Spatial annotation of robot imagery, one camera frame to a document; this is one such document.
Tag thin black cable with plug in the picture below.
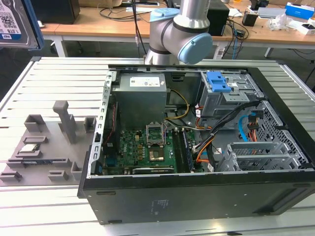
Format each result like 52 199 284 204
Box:
131 0 146 59

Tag metal disk bay cage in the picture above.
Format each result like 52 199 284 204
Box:
198 71 265 123

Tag blue RAM stick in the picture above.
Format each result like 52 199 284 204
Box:
21 160 54 166

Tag large black box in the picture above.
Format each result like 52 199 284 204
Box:
31 0 81 25

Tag silver CPU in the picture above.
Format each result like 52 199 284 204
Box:
19 145 40 154

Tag black sleeved cable bundle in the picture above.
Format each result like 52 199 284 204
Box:
191 99 263 153

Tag blue cardboard box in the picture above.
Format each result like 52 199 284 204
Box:
284 1 315 21

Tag hard disk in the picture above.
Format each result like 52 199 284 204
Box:
0 0 45 51

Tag CPU socket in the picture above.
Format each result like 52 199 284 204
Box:
148 148 164 163

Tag green motherboard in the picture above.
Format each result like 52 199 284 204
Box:
103 129 205 176

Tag white box with phone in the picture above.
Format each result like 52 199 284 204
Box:
292 20 315 35

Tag black orange power wire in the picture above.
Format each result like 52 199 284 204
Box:
247 110 264 143

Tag dark RAM stick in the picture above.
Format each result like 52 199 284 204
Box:
181 130 195 172

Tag white power strip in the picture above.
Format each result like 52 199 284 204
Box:
213 44 226 59

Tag black open PC case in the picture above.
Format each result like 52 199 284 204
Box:
77 63 315 226

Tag black graphics card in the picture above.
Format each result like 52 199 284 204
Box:
132 167 175 175

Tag blue data wire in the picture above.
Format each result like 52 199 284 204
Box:
237 113 254 143

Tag blue plastic bay latch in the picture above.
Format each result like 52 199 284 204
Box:
206 70 232 93

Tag orange wire bundle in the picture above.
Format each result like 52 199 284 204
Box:
195 134 223 163

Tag metal socket cover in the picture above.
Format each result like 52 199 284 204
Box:
146 122 165 148

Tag black speaker box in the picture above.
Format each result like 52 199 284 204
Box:
208 3 231 37

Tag black pen holder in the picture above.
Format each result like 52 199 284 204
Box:
242 12 259 27

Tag wooden desk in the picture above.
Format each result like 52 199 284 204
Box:
39 4 315 46

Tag yellow wire bundle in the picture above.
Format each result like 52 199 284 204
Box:
164 88 190 121

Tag grey power supply unit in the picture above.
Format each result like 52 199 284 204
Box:
111 73 168 126

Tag grey flat case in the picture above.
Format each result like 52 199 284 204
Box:
257 6 287 18

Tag grey parts rack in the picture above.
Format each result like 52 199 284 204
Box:
0 100 97 189

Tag clear plastic bags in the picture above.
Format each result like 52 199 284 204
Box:
267 13 300 32

